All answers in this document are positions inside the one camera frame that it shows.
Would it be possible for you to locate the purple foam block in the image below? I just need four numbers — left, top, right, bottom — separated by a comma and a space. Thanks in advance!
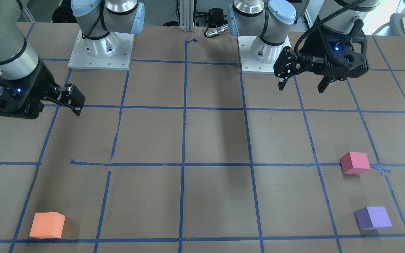
355, 206, 392, 230

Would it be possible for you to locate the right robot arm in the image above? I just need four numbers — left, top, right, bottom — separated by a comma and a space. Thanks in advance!
0, 0, 145, 119

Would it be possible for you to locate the orange foam block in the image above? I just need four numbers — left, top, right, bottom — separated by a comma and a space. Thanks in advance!
29, 212, 66, 239

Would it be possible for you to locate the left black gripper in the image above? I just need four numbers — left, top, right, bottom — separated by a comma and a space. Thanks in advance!
273, 27, 369, 93

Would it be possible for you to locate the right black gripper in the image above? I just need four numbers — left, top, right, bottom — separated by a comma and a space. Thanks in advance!
0, 63, 85, 119

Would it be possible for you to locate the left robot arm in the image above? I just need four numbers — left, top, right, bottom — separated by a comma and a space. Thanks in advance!
68, 0, 380, 93

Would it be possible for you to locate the pink foam block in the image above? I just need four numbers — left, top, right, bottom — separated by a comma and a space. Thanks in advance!
340, 151, 370, 175

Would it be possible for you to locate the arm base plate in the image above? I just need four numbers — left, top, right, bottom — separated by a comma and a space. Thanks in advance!
237, 36, 291, 74
68, 31, 135, 70

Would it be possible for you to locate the aluminium frame post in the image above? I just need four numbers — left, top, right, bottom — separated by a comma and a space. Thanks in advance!
177, 0, 195, 33

